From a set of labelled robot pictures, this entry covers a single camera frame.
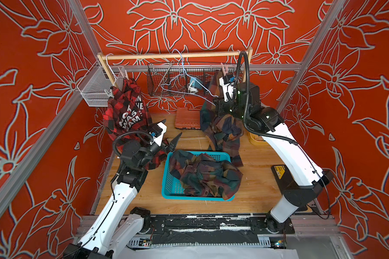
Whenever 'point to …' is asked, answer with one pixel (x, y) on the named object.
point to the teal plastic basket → (172, 186)
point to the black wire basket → (175, 79)
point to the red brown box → (186, 118)
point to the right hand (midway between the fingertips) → (209, 98)
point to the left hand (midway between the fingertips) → (171, 125)
